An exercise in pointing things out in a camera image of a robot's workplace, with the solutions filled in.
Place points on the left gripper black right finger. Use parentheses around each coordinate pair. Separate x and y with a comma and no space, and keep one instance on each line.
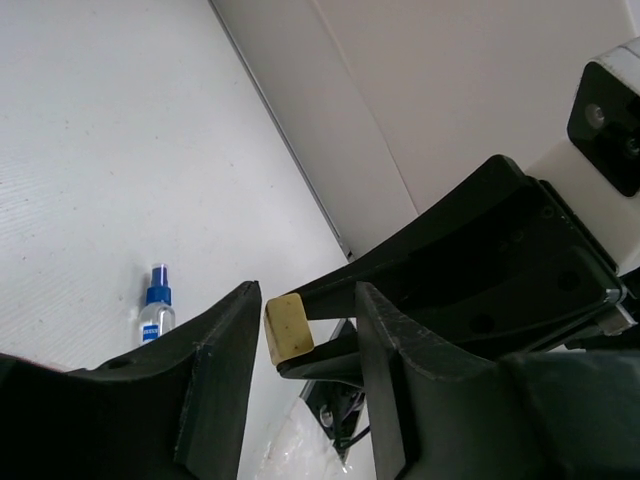
(437,411)

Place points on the clear spray bottle blue nozzle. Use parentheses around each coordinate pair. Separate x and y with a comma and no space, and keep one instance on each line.
(157,317)

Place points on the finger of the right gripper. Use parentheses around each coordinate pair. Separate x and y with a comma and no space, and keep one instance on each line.
(337,360)

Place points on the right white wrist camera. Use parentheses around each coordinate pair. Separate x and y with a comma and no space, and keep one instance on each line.
(596,168)

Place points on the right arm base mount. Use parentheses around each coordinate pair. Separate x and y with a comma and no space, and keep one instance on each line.
(337,407)

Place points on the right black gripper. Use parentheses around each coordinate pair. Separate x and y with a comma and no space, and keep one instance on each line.
(496,266)

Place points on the aluminium rail right edge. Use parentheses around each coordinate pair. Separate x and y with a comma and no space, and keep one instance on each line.
(346,250)

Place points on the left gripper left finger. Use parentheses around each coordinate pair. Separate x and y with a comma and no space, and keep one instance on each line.
(174,408)

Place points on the tan eraser block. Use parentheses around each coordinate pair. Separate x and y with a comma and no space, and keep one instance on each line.
(287,328)

